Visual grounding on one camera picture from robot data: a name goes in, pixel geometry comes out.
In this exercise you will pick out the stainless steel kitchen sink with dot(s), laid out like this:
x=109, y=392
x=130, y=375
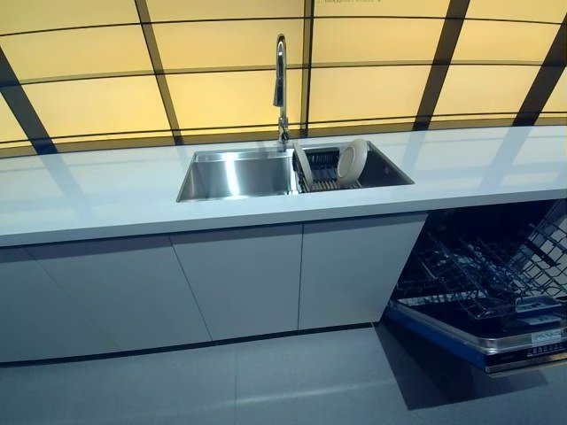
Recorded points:
x=235, y=175

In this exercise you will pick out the cream ceramic plate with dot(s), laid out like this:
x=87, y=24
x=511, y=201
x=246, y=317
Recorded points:
x=302, y=164
x=351, y=161

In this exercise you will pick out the open dishwasher door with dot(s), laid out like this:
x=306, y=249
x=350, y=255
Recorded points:
x=469, y=329

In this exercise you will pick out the chrome gooseneck kitchen faucet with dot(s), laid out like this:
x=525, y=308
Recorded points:
x=281, y=88

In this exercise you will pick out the black dish drying rack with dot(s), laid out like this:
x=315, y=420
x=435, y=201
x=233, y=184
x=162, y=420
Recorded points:
x=323, y=177

